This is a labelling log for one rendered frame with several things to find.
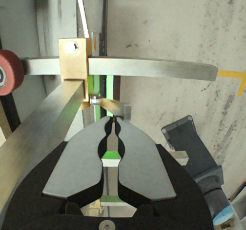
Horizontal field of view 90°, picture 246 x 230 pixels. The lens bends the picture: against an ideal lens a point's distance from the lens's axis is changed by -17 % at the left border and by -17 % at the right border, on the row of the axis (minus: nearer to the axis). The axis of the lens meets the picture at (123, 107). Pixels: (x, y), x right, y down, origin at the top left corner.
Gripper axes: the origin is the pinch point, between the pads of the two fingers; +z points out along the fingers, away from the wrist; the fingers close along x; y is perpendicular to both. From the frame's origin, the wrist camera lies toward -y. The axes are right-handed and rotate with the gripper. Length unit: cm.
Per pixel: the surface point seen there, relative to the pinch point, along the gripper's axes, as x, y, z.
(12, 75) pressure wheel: -17.3, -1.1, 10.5
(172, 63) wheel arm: 10.0, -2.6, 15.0
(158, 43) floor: 29, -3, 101
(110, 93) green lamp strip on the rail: -1.8, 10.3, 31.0
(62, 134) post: -5.8, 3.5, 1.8
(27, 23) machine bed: -27.5, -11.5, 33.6
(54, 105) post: -7.2, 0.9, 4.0
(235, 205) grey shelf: 229, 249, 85
